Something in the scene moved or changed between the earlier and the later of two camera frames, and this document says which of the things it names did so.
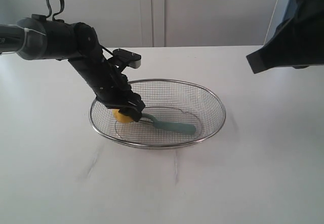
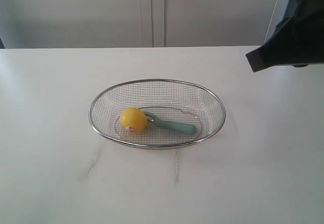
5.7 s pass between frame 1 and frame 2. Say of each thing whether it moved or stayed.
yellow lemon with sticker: moved
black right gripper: stayed
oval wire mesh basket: stayed
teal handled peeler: stayed
